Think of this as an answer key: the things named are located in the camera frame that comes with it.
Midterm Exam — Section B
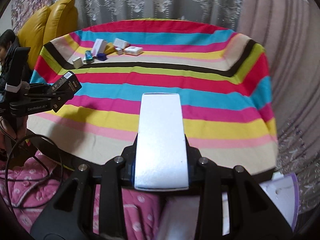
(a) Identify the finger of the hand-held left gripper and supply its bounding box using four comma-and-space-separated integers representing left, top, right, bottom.
32, 92, 75, 113
29, 83, 54, 94

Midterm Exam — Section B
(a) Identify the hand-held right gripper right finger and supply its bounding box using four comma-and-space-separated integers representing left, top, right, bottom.
185, 134, 293, 240

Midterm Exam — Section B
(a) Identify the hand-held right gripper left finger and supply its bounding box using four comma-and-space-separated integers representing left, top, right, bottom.
30, 134, 137, 240

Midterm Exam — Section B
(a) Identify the tall silver box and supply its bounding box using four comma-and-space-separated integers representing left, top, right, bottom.
134, 92, 190, 191

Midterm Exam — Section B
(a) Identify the white box with text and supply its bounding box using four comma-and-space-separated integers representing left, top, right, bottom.
113, 38, 130, 48

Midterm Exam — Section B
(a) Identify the white purple cardboard box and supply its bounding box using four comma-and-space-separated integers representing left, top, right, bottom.
156, 172, 299, 240

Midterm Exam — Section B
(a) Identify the person's left hand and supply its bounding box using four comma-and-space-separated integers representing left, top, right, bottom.
0, 116, 19, 143

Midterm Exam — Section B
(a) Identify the teal blue box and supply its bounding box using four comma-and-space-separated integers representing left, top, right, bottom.
84, 50, 95, 64

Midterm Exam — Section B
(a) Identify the person's head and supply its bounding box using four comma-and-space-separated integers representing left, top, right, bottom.
0, 29, 17, 65

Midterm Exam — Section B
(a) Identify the striped colourful tablecloth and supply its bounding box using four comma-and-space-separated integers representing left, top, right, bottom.
26, 18, 278, 175

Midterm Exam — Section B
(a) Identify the tall plain white box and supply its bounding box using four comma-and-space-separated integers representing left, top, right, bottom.
91, 39, 108, 57

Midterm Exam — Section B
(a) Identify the yellow leather sofa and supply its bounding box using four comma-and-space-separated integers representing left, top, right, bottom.
17, 0, 78, 69

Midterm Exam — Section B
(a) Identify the yellow sponge block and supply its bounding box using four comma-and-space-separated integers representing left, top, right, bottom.
104, 42, 116, 55

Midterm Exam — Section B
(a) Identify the pink printed quilt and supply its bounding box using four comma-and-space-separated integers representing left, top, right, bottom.
0, 150, 165, 240

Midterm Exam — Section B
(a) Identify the white box with orange print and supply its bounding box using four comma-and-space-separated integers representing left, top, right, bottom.
124, 46, 144, 56

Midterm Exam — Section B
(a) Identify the grey lace curtain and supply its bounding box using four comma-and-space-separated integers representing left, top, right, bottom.
10, 0, 250, 33

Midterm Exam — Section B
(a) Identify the pale pink striped curtain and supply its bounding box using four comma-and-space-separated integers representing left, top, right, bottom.
235, 0, 320, 205

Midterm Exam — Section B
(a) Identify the black cable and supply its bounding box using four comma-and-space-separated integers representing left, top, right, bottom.
0, 120, 75, 209

